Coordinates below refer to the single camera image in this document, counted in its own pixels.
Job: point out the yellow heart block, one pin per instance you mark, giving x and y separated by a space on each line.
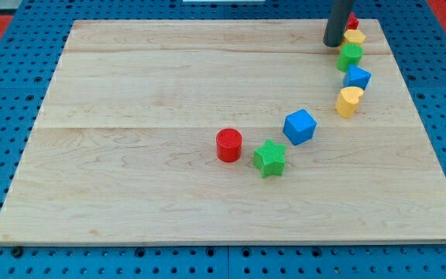
348 101

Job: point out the light wooden board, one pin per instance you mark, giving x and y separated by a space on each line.
123 150

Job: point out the green cylinder block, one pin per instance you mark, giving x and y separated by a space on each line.
350 54

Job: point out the green star block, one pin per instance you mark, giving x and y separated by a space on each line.
269 159

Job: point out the red star block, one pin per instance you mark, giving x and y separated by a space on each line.
353 22

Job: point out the yellow pentagon block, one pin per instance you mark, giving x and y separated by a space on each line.
353 36

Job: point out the blue cube block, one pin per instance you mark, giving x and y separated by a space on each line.
299 127

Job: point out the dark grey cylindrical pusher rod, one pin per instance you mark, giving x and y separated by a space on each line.
337 21

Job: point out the red cylinder block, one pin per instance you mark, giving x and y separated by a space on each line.
228 145

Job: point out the blue triangle block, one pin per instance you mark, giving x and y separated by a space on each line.
356 77

